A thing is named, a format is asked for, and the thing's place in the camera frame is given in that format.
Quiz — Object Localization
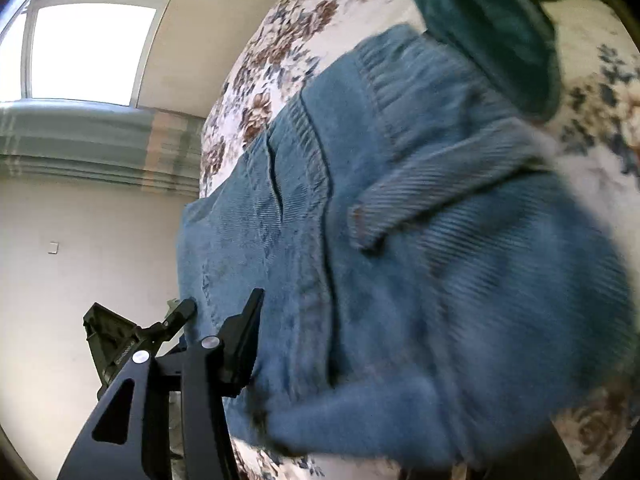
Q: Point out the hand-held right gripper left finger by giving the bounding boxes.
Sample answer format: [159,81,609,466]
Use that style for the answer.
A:
[57,287,266,480]

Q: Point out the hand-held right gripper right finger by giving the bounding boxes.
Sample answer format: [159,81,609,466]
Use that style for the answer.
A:
[549,419,590,480]

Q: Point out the green striped curtain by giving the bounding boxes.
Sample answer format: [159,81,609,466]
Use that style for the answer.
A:
[0,100,205,197]

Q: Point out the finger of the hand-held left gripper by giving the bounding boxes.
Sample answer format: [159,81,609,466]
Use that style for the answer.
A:
[134,298,198,345]

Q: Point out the dark green plush blanket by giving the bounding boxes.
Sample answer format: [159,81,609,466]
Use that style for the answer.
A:
[320,0,601,122]

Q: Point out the light blue denim pants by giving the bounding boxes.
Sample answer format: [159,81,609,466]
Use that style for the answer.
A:
[175,24,637,475]

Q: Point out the window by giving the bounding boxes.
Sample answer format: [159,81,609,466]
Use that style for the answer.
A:
[0,0,187,109]

